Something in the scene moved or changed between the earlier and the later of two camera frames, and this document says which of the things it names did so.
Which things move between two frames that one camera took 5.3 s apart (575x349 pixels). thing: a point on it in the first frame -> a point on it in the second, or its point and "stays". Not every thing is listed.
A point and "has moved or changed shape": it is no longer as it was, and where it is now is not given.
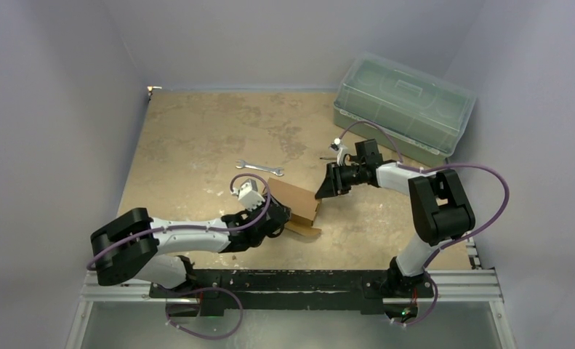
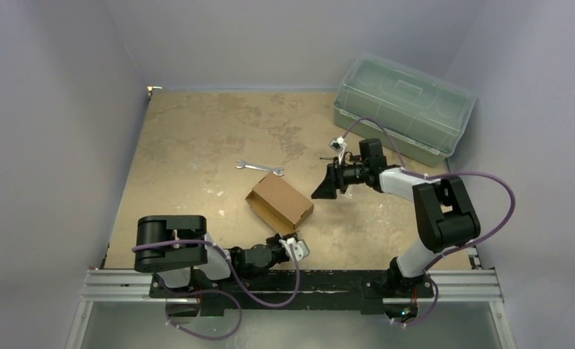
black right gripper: [338, 178] stays
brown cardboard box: [303, 203] has moved or changed shape
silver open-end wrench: [244, 165] stays
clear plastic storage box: [427, 115] stays
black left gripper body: [248, 212] -> [277, 249]
